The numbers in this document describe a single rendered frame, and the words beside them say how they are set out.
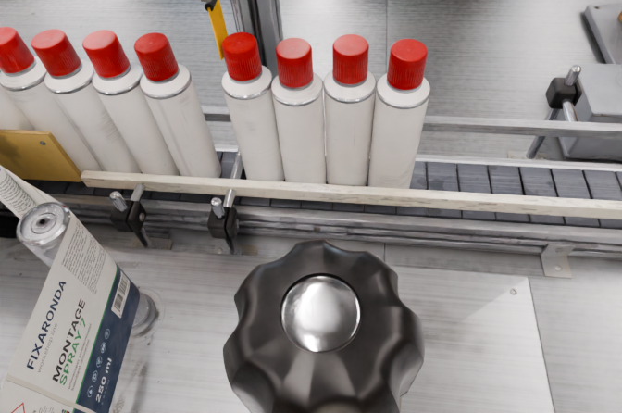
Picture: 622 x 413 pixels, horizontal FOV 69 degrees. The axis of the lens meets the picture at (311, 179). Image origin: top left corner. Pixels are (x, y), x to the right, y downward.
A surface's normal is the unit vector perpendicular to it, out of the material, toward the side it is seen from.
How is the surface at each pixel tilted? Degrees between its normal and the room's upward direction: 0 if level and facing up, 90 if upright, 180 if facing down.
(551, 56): 0
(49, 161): 90
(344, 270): 12
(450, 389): 0
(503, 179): 0
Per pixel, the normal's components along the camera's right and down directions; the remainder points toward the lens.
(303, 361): -0.11, -0.45
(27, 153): -0.11, 0.80
